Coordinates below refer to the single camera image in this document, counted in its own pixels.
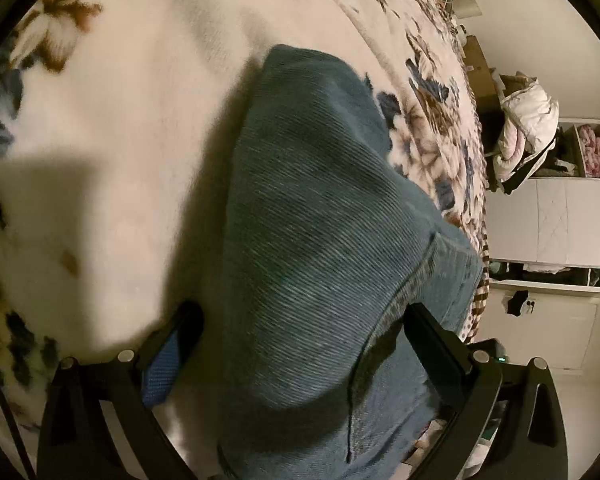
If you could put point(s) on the blue denim pants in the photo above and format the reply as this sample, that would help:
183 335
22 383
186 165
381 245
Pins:
305 260

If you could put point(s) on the pink jacket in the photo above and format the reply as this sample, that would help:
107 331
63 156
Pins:
510 157

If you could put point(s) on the black garment with white stripe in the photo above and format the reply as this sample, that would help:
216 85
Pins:
522 177

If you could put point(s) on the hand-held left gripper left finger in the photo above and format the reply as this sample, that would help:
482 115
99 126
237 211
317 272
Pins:
160 366

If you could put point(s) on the pink folded bedding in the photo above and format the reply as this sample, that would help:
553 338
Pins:
592 150

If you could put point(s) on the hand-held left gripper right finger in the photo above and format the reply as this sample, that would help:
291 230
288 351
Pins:
440 355

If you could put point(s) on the white wardrobe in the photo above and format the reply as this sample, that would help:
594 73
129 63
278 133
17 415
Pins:
545 230

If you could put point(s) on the brown checkered bed sheet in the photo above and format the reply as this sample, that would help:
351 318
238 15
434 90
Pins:
482 285

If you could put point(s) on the brown cardboard box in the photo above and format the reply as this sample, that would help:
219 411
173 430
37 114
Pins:
480 75

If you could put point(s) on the floral blanket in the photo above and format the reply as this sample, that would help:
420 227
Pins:
130 135

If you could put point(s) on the white puffer jacket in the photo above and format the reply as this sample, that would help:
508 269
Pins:
527 110

